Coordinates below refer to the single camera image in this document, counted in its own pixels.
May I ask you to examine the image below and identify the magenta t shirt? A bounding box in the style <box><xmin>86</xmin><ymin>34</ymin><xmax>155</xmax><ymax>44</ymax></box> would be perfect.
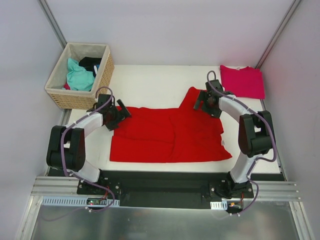
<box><xmin>220</xmin><ymin>65</ymin><xmax>266</xmax><ymax>100</ymax></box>

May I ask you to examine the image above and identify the red t shirt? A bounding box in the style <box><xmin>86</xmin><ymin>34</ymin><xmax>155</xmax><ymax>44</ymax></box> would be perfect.
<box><xmin>109</xmin><ymin>87</ymin><xmax>232</xmax><ymax>164</ymax></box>

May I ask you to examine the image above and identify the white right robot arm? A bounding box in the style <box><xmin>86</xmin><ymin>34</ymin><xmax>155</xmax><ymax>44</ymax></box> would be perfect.
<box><xmin>193</xmin><ymin>79</ymin><xmax>277</xmax><ymax>199</ymax></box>

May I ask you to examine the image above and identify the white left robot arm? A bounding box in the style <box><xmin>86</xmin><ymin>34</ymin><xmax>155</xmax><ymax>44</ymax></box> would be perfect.
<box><xmin>46</xmin><ymin>94</ymin><xmax>132</xmax><ymax>195</ymax></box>

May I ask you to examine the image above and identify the teal t shirt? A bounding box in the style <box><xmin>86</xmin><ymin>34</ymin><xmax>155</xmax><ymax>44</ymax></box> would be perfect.
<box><xmin>64</xmin><ymin>58</ymin><xmax>95</xmax><ymax>92</ymax></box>

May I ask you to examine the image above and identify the black printed t shirt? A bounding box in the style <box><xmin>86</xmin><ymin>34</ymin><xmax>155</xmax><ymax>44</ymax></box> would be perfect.
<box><xmin>78</xmin><ymin>56</ymin><xmax>102</xmax><ymax>77</ymax></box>

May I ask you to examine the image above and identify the wicker laundry basket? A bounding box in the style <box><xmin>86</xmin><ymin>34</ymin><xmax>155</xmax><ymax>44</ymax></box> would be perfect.
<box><xmin>44</xmin><ymin>42</ymin><xmax>115</xmax><ymax>110</ymax></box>

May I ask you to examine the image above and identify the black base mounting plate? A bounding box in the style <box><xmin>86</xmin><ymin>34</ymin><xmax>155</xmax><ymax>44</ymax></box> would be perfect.
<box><xmin>76</xmin><ymin>170</ymin><xmax>254</xmax><ymax>209</ymax></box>

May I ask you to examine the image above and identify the left aluminium corner post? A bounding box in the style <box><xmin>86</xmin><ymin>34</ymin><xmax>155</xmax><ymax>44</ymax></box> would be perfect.
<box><xmin>37</xmin><ymin>0</ymin><xmax>68</xmax><ymax>49</ymax></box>

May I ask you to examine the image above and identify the aluminium corner post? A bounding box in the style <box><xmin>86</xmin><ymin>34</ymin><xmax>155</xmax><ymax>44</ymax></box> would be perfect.
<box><xmin>37</xmin><ymin>0</ymin><xmax>68</xmax><ymax>49</ymax></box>
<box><xmin>255</xmin><ymin>0</ymin><xmax>303</xmax><ymax>69</ymax></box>

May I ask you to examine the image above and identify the left slotted cable duct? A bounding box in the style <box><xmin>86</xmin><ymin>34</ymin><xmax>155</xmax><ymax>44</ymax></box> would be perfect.
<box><xmin>42</xmin><ymin>196</ymin><xmax>120</xmax><ymax>208</ymax></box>

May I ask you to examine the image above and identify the slotted cable duct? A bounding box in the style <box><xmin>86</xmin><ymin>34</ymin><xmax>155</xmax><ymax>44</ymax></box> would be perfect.
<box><xmin>42</xmin><ymin>196</ymin><xmax>120</xmax><ymax>208</ymax></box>
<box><xmin>210</xmin><ymin>200</ymin><xmax>228</xmax><ymax>211</ymax></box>

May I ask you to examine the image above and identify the right slotted cable duct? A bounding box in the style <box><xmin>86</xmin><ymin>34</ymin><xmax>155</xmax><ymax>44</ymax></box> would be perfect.
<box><xmin>210</xmin><ymin>200</ymin><xmax>228</xmax><ymax>211</ymax></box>

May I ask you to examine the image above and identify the aluminium frame rail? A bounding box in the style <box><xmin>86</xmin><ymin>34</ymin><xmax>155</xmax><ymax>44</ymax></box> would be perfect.
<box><xmin>31</xmin><ymin>176</ymin><xmax>303</xmax><ymax>202</ymax></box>

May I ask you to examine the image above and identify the right aluminium corner post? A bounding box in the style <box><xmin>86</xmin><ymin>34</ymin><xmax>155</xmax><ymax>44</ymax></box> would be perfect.
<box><xmin>255</xmin><ymin>0</ymin><xmax>303</xmax><ymax>69</ymax></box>

